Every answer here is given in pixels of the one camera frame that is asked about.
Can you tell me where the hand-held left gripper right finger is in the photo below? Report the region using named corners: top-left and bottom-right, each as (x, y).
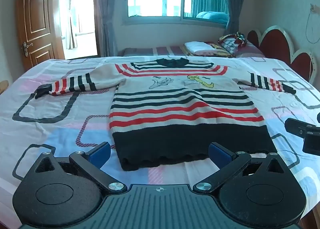
top-left (192, 142), bottom-right (288, 194)

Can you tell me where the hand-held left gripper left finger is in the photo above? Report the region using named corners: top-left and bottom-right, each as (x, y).
top-left (34, 142), bottom-right (128, 196)

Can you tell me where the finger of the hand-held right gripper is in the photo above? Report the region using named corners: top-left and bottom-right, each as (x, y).
top-left (284, 118), bottom-right (320, 137)

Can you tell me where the striped knit sweater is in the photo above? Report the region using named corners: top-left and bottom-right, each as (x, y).
top-left (34, 58), bottom-right (297, 172)

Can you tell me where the red scalloped headboard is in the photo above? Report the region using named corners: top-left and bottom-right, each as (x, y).
top-left (247, 26), bottom-right (318, 83)

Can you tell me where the yellow red printed blanket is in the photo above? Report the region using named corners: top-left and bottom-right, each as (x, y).
top-left (181, 42), bottom-right (236, 58)

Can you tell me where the plaid printed pillow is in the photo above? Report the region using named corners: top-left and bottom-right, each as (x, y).
top-left (218, 32), bottom-right (248, 55)

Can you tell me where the folded white cloth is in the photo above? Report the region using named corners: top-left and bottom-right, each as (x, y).
top-left (184, 41), bottom-right (216, 54)

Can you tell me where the striped maroon bed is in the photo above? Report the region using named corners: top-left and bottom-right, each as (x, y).
top-left (123, 46), bottom-right (190, 57)

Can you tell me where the blue bedding bundle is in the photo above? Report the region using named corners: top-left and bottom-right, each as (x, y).
top-left (196, 11), bottom-right (230, 24)

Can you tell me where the pale doorway curtain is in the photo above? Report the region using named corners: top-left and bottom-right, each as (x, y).
top-left (66, 0), bottom-right (78, 50)

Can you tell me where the wooden door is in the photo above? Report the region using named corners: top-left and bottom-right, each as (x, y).
top-left (16, 0), bottom-right (65, 72)

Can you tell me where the thin wall cable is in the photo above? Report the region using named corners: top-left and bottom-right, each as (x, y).
top-left (305, 7), bottom-right (320, 44)

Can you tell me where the metal door handle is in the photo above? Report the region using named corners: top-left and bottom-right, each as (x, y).
top-left (22, 42), bottom-right (34, 57)

